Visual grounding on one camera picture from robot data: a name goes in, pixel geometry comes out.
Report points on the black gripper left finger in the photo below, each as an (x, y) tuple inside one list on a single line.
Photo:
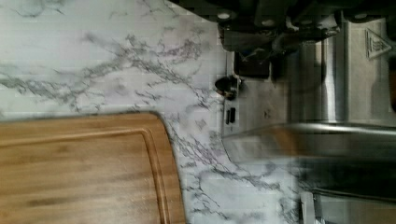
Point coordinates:
[(247, 39)]

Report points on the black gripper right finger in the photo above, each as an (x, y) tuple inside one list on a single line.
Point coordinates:
[(307, 32)]

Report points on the black toaster knob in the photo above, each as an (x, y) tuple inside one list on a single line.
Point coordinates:
[(227, 87)]

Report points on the stainless steel toaster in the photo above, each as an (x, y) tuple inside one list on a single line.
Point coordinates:
[(327, 116)]

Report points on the bamboo cutting board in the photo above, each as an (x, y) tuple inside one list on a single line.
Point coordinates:
[(114, 169)]

